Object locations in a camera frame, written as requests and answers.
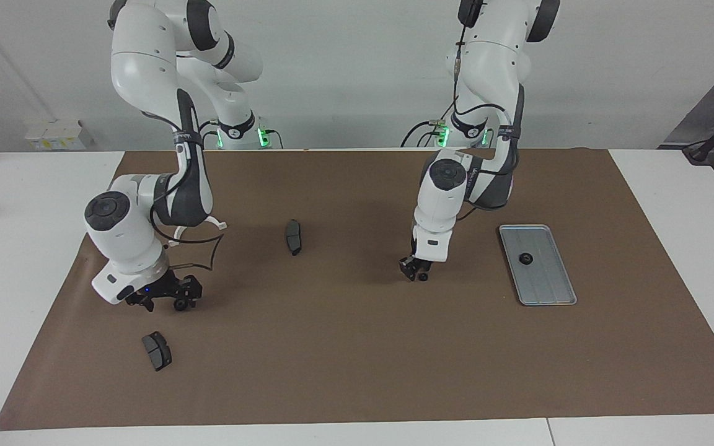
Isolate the white curved plastic bracket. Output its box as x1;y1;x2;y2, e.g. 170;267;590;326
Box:
168;215;228;248

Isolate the wide grey brake pad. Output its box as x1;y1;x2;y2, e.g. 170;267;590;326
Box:
141;331;173;372

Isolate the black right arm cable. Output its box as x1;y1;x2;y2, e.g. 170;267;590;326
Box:
149;124;226;273

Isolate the silver metal tray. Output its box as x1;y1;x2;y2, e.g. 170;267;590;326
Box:
498;224;578;307

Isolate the brown paper table mat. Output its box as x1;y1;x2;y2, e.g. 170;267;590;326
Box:
0;147;714;431

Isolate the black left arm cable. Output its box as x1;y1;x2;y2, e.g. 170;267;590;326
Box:
453;6;522;186

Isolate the slim grey brake pad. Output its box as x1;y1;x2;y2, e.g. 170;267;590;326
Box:
285;219;304;256

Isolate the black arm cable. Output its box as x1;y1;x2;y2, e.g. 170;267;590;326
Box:
453;6;522;186
149;124;226;273

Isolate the white wall socket box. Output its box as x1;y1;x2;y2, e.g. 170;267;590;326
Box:
24;120;94;151

